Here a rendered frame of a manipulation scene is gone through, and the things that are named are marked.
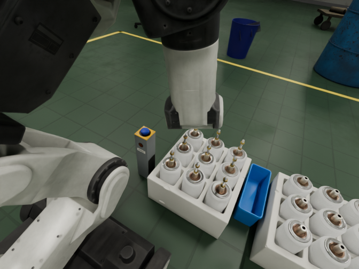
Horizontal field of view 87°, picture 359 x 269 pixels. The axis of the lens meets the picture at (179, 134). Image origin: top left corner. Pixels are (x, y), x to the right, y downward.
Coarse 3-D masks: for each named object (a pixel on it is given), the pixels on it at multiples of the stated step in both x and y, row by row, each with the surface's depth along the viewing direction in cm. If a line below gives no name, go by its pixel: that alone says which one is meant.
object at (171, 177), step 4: (160, 164) 84; (180, 164) 84; (160, 168) 83; (164, 168) 82; (180, 168) 83; (160, 172) 86; (164, 172) 82; (168, 172) 81; (172, 172) 81; (176, 172) 82; (180, 172) 85; (160, 176) 87; (164, 176) 84; (168, 176) 82; (172, 176) 82; (176, 176) 84; (164, 180) 86; (168, 180) 84; (172, 180) 85; (176, 180) 86; (172, 184) 87
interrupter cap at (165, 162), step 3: (165, 159) 85; (168, 159) 85; (174, 159) 86; (162, 162) 84; (165, 162) 84; (168, 162) 84; (174, 162) 85; (177, 162) 84; (165, 165) 82; (168, 165) 83; (174, 165) 83; (177, 165) 83; (165, 168) 81; (168, 168) 82; (171, 168) 82; (174, 168) 82; (177, 168) 82
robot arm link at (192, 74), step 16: (208, 48) 27; (176, 64) 29; (192, 64) 28; (208, 64) 29; (176, 80) 31; (192, 80) 30; (208, 80) 31; (176, 96) 34; (192, 96) 33; (208, 96) 34; (176, 112) 38; (192, 112) 35; (208, 112) 37; (176, 128) 42
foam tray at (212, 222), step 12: (204, 144) 104; (168, 156) 96; (192, 156) 100; (156, 168) 90; (216, 168) 93; (156, 180) 85; (180, 180) 86; (240, 180) 89; (156, 192) 90; (168, 192) 84; (180, 192) 82; (204, 192) 83; (168, 204) 91; (180, 204) 85; (192, 204) 79; (204, 204) 79; (228, 204) 80; (180, 216) 92; (192, 216) 86; (204, 216) 80; (216, 216) 76; (228, 216) 76; (204, 228) 87; (216, 228) 81
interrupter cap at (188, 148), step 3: (177, 144) 92; (180, 144) 93; (186, 144) 93; (189, 144) 93; (177, 147) 91; (180, 147) 91; (186, 147) 92; (189, 147) 92; (177, 150) 90; (180, 150) 90; (183, 150) 90; (186, 150) 90; (189, 150) 90; (183, 153) 89
